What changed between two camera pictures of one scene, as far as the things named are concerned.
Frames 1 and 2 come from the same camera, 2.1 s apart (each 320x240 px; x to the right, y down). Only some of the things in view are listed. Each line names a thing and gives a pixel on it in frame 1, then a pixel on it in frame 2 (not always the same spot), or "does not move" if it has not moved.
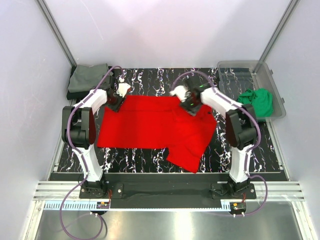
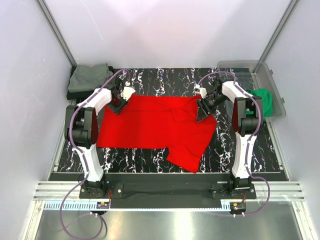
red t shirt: (159, 122) does not move
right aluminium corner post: (289, 11) does not move
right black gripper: (191, 110) to (203, 110)
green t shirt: (261, 99) does not move
